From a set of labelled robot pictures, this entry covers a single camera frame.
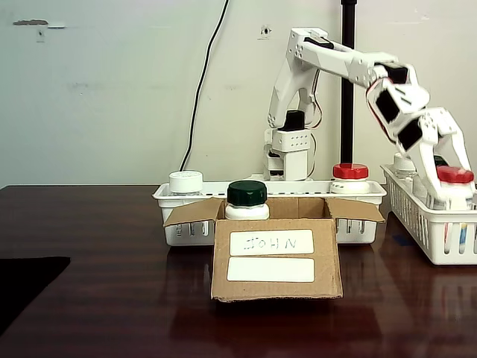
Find blank white label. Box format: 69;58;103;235
226;257;316;283

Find black wall cable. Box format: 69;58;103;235
180;0;230;172

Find white label with handwriting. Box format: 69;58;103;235
230;229;314;257

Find white basket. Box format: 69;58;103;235
151;180;388;247
379;163;477;266

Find brown cardboard box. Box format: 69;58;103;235
162;196;387;303

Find black vertical pole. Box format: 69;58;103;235
341;0;359;165

